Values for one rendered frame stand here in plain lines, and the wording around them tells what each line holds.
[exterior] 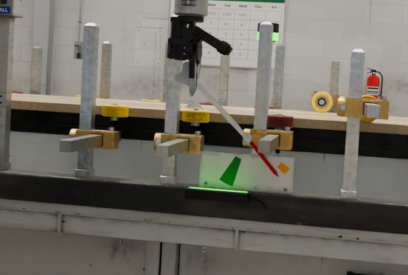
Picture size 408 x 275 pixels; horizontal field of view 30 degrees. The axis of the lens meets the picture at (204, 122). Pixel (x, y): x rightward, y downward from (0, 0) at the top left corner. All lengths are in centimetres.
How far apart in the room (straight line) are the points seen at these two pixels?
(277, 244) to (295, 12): 731
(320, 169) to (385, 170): 19
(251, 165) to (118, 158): 50
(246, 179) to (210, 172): 10
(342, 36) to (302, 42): 47
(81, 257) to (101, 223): 31
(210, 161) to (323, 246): 39
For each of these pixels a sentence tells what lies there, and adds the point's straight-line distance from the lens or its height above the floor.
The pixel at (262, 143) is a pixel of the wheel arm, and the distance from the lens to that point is 183.
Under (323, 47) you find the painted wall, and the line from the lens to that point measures 930.
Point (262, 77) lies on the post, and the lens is 209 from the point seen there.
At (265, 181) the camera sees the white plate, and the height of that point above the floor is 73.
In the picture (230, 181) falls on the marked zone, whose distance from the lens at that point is 210.
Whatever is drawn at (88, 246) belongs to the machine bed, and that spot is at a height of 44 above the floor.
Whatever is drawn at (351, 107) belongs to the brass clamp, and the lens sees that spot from 207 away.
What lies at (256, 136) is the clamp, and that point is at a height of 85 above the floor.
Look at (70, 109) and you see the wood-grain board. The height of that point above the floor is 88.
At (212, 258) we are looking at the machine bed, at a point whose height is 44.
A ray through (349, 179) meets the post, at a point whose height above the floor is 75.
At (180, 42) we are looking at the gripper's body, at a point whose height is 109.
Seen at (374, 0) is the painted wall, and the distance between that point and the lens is 935.
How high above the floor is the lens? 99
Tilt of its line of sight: 3 degrees down
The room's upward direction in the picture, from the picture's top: 3 degrees clockwise
